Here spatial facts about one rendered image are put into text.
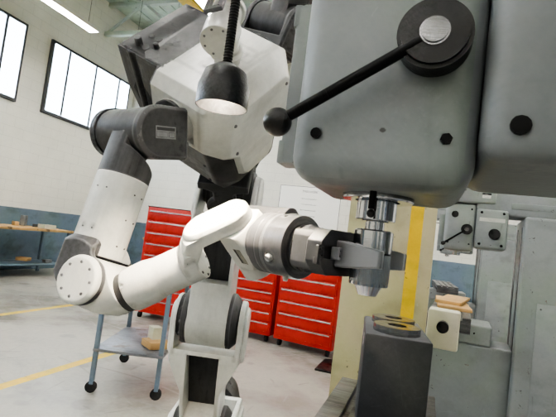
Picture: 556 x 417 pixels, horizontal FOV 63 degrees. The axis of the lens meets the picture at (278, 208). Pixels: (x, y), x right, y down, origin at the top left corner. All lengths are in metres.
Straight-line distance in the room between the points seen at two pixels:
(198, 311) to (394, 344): 0.52
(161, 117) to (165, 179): 10.65
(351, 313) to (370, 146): 1.89
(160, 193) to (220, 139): 10.61
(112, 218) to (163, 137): 0.16
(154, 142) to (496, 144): 0.56
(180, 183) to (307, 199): 3.22
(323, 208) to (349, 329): 7.61
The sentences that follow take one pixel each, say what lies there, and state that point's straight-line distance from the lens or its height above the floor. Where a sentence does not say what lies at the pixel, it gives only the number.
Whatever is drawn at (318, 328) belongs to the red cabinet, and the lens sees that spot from 5.22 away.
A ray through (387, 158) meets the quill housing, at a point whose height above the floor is 1.34.
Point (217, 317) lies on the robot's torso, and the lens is 1.16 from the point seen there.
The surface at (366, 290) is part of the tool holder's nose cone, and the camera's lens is 0.55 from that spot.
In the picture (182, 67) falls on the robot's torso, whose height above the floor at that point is 1.55.
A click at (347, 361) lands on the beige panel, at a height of 0.68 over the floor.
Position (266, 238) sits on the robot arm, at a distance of 0.61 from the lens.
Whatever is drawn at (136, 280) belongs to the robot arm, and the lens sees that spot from 0.74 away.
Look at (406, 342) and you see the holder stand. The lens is 0.88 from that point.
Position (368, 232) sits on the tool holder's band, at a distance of 0.54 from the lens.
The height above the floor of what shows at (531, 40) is 1.45.
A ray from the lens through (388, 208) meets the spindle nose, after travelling 0.54.
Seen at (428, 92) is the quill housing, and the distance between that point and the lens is 0.48.
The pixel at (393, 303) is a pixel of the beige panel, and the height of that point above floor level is 1.00.
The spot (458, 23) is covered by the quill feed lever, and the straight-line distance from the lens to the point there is 0.48.
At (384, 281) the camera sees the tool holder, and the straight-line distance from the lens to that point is 0.55.
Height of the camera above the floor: 1.25
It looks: 4 degrees up
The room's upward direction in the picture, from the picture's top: 7 degrees clockwise
